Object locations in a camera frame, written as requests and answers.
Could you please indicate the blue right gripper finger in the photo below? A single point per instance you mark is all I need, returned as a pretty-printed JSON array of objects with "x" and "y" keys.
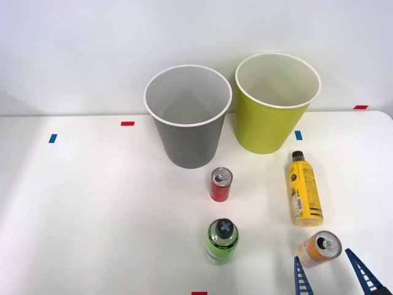
[
  {"x": 301, "y": 278},
  {"x": 363, "y": 273}
]

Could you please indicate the orange drink can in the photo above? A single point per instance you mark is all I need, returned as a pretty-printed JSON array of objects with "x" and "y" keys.
[{"x": 319, "y": 250}]

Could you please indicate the green label plastic bottle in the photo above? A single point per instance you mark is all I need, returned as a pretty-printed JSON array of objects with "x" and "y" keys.
[{"x": 221, "y": 244}]

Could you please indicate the yellow label plastic bottle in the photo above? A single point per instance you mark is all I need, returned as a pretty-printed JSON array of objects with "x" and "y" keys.
[{"x": 304, "y": 190}]

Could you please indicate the red drink can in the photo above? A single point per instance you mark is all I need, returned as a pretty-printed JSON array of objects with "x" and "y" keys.
[{"x": 220, "y": 188}]

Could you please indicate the yellow-green plastic waste bin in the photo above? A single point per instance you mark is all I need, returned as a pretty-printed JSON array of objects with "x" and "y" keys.
[{"x": 267, "y": 129}]

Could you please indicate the grey plastic waste bin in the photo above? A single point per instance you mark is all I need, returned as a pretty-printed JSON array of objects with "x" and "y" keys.
[{"x": 190, "y": 144}]

